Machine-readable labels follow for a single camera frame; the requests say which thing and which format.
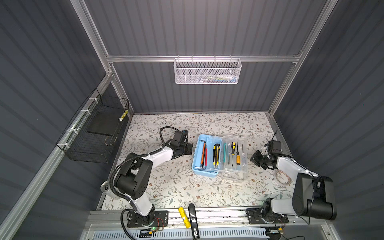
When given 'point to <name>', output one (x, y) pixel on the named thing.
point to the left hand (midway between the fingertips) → (191, 148)
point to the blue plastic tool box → (226, 155)
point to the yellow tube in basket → (121, 119)
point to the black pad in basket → (107, 123)
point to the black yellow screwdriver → (233, 148)
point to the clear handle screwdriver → (229, 149)
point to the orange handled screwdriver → (238, 157)
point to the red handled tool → (206, 156)
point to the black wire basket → (92, 135)
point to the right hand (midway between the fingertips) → (253, 159)
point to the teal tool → (224, 157)
